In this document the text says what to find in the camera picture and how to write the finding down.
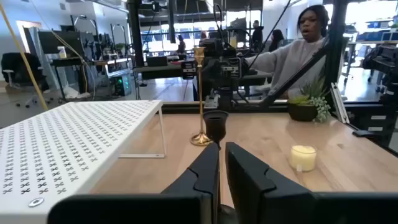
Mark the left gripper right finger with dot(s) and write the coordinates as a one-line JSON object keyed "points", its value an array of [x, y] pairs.
{"points": [[255, 193]]}

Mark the black office chair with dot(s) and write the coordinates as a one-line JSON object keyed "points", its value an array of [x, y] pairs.
{"points": [[21, 70]]}

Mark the white perforated metal shelf riser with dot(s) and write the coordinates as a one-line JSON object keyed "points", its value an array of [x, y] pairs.
{"points": [[62, 149]]}

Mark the black computer monitor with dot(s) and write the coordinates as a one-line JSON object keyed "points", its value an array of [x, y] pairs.
{"points": [[60, 42]]}

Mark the cream candle in glass jar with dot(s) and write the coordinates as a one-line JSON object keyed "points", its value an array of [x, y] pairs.
{"points": [[303, 158]]}

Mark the computer case with green lights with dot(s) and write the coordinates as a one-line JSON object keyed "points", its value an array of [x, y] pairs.
{"points": [[122, 84]]}

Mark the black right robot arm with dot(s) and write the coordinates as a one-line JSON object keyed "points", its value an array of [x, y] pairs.
{"points": [[222, 90]]}

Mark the clear bottle with yellow liquid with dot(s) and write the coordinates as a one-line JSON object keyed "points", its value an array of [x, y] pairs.
{"points": [[62, 53]]}

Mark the silver aluminium bars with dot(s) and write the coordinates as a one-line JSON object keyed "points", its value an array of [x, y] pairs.
{"points": [[339, 104]]}

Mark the tall gold candlestick holder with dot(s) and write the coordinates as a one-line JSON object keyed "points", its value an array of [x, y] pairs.
{"points": [[201, 138]]}

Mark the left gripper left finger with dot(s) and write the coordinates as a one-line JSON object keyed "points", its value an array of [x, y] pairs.
{"points": [[192, 199]]}

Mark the person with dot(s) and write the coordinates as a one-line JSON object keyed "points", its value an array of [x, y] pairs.
{"points": [[257, 35], [295, 59], [181, 45], [276, 39]]}

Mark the green plant in black pot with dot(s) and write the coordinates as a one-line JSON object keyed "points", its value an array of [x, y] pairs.
{"points": [[301, 112]]}

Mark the black vertical post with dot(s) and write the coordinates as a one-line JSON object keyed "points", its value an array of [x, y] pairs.
{"points": [[136, 34]]}

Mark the black candlestick holder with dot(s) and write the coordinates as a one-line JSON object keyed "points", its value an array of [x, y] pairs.
{"points": [[215, 127]]}

